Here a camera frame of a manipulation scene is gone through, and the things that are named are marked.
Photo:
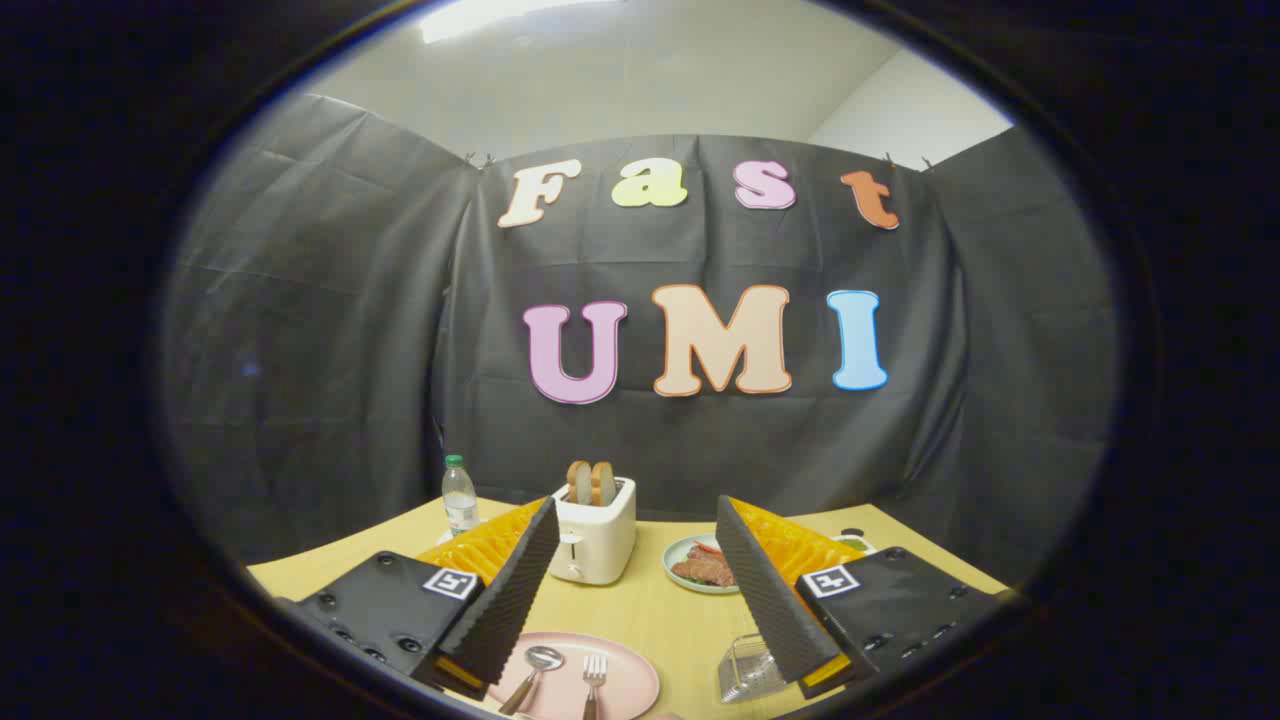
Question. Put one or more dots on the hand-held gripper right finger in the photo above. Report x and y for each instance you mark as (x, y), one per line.
(765, 600)

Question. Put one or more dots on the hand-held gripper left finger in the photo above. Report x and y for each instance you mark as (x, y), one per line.
(505, 600)

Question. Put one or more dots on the brown cooked meat slices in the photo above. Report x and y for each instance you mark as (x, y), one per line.
(705, 568)

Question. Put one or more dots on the pale green oval plate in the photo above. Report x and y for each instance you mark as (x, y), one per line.
(680, 553)

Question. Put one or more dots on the white divided dish with grains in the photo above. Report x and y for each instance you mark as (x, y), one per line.
(855, 545)

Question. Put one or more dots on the clear plastic water bottle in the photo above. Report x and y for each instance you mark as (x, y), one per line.
(460, 500)

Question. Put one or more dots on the cream white toaster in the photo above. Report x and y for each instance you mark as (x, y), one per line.
(600, 540)

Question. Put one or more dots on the brown bread slice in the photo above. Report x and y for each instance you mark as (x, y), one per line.
(578, 483)
(604, 483)

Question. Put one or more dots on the pink round plate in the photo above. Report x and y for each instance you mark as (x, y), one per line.
(625, 680)

